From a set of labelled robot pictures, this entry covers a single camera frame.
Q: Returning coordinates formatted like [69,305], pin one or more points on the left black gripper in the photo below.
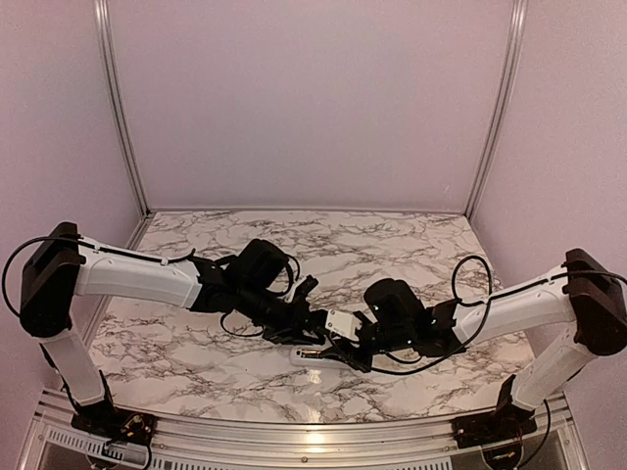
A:
[291,331]

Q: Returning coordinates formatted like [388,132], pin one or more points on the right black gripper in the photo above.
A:
[351,357]

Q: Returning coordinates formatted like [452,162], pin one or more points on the gold AAA battery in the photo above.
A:
[308,353]

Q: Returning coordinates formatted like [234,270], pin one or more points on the white remote control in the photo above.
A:
[318,363]

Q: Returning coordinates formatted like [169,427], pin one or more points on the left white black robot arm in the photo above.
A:
[259,283]

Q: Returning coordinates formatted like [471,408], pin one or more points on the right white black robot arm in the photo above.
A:
[580,293]

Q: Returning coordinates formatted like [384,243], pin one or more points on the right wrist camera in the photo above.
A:
[344,324]

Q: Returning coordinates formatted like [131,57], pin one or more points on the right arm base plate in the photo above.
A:
[490,427]

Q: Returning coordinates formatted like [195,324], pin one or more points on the front aluminium rail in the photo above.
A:
[183,442]

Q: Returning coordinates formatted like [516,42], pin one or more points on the left aluminium frame post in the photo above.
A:
[110,69]

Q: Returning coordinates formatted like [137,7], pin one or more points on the aluminium frame post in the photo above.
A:
[110,69]
[510,67]

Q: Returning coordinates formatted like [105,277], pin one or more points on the right aluminium frame post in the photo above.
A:
[510,67]

